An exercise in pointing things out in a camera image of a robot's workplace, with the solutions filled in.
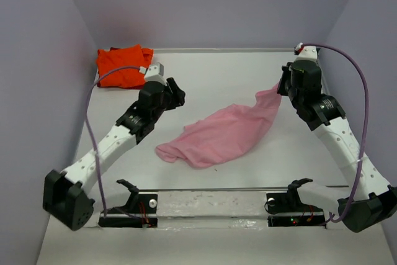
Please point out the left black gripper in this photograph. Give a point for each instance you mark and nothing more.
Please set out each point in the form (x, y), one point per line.
(176, 98)

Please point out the pink t shirt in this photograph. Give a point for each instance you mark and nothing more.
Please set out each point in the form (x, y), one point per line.
(227, 134)

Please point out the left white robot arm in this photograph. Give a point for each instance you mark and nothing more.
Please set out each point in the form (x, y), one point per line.
(66, 192)

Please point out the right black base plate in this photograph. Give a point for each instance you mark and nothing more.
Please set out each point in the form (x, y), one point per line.
(281, 213)

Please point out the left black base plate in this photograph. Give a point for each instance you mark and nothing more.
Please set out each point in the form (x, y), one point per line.
(138, 212)

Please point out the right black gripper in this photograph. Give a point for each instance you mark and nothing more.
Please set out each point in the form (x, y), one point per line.
(287, 73)

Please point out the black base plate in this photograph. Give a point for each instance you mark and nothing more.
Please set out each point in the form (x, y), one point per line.
(281, 213)
(138, 212)

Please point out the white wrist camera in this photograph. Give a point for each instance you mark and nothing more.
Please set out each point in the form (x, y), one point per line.
(154, 72)
(309, 53)

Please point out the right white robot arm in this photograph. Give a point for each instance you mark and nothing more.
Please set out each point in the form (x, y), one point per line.
(371, 198)

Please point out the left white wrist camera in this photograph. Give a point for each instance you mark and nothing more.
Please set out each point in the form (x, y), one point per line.
(154, 72)

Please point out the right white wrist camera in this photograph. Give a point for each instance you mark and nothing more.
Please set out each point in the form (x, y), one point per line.
(309, 53)

